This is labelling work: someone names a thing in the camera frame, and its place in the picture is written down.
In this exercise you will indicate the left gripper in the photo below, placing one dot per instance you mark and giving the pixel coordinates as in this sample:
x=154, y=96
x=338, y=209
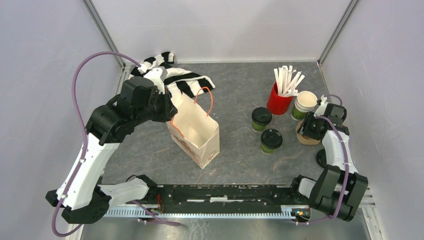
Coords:
x=170, y=110

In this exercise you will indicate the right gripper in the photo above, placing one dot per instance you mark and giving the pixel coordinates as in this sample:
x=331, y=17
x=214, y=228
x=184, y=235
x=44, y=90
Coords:
x=305, y=129

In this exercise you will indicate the paper takeout bag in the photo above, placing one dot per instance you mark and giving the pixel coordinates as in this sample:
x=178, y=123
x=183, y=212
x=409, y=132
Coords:
x=194, y=130

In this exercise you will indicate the black cup lid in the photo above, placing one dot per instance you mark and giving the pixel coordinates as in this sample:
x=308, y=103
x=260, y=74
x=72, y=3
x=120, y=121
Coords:
x=321, y=158
x=261, y=116
x=271, y=139

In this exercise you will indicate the green paper coffee cup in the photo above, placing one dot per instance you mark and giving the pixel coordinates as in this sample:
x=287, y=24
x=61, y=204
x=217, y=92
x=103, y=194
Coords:
x=259, y=126

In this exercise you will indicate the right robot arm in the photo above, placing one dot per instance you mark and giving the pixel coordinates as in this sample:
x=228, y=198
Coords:
x=339, y=189

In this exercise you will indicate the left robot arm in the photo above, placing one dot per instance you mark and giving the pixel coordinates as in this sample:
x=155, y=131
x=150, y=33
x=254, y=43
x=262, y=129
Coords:
x=82, y=199

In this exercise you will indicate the brown cardboard cup carrier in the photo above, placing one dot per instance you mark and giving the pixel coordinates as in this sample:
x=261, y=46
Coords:
x=303, y=139

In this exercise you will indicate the stack of paper cups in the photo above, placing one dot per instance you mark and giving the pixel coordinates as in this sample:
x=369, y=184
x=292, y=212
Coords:
x=305, y=102

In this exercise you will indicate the black white striped cloth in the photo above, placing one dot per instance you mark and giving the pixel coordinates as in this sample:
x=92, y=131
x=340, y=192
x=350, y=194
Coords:
x=177, y=80

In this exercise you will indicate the red straw holder cup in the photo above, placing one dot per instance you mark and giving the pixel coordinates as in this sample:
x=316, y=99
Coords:
x=278, y=105

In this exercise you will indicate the white wrapped straws bundle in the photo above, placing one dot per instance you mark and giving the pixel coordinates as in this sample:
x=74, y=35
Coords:
x=287, y=80

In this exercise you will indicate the metal cable duct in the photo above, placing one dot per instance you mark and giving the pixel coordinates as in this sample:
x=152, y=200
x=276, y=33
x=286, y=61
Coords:
x=137, y=212

